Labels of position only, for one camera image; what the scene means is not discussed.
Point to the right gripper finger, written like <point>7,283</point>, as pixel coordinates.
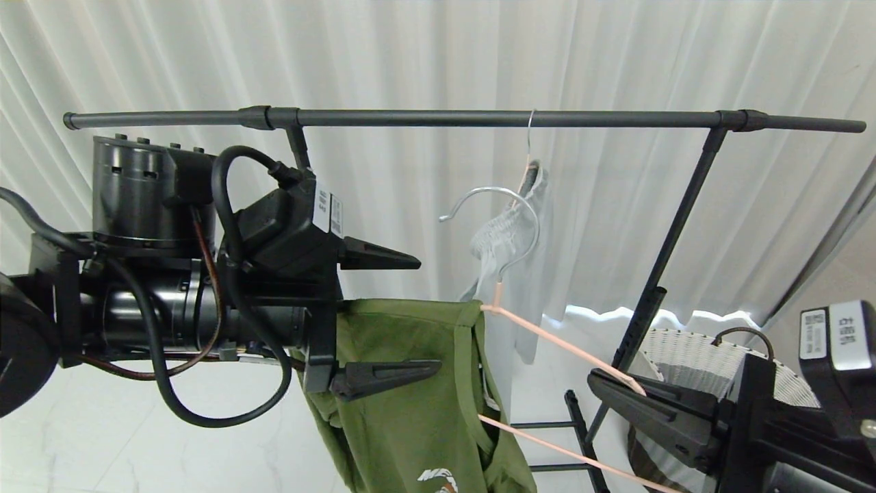
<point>657,400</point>
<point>684,441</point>

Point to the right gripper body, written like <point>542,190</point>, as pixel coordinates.
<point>749,438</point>

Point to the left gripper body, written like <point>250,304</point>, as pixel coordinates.
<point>321,329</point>

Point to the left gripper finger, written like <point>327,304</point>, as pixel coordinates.
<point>380,378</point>
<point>373,257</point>

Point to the green long-sleeved shirt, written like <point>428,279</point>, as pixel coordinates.
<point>410,411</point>

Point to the pink clothes hanger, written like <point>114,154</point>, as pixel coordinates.
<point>497,296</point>
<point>530,174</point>

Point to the pale grey shorts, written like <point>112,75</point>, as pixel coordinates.
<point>513,233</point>

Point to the white laundry basket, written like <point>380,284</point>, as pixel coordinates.
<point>691,356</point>

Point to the black clothes rack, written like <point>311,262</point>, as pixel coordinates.
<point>424,118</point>

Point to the white curtain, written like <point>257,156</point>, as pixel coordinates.
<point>171,61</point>

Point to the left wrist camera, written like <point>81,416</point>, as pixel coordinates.
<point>287,233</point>

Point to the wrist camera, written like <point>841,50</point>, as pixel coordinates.
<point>287,233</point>
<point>842,383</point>

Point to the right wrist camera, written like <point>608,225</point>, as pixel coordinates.
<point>842,383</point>

